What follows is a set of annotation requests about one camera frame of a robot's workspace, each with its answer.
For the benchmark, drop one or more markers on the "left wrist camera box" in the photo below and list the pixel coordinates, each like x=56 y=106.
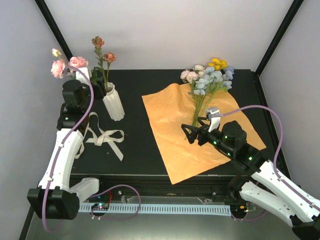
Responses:
x=86 y=71

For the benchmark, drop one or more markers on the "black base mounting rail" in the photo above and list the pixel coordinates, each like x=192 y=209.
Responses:
x=202 y=186

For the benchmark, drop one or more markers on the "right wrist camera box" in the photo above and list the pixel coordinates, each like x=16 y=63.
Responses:
x=212 y=116

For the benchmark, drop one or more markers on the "light blue slotted cable duct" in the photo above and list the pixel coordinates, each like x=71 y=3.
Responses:
x=167 y=209

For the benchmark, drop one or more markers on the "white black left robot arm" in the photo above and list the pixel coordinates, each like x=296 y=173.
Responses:
x=54 y=198

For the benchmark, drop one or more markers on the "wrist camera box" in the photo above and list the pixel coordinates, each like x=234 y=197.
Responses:
x=86 y=71
x=212 y=116

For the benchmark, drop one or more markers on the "black left frame post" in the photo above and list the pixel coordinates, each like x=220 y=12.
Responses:
x=46 y=13

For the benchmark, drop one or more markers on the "right small circuit board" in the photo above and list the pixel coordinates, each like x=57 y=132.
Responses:
x=240 y=208

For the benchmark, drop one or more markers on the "black frame post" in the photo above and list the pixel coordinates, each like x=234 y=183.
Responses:
x=283 y=27
x=46 y=13

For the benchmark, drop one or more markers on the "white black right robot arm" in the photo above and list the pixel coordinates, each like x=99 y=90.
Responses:
x=260 y=182

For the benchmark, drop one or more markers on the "coral rose flower stem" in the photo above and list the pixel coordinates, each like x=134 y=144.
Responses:
x=104 y=60

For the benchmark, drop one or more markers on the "pastel artificial flower bunch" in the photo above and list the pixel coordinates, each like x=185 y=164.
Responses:
x=205 y=81

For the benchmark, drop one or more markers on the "left small circuit board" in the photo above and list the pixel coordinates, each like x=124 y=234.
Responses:
x=100 y=206

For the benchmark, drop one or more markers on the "white ribbed vase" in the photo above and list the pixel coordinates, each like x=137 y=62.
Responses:
x=113 y=103

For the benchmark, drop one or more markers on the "pink rose flower stem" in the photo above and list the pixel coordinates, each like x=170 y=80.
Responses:
x=60 y=66

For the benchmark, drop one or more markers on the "orange wrapping paper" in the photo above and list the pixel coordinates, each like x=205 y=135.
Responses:
x=167 y=110

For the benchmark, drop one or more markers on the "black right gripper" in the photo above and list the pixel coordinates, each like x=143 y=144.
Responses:
x=202 y=131

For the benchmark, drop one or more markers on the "small circuit board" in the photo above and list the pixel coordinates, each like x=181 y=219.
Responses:
x=100 y=206
x=240 y=208

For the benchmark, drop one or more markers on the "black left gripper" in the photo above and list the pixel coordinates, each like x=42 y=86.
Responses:
x=99 y=89

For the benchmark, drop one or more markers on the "black right frame post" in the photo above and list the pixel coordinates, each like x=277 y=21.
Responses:
x=283 y=27

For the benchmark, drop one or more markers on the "cream printed ribbon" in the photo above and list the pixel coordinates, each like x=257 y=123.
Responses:
x=105 y=137

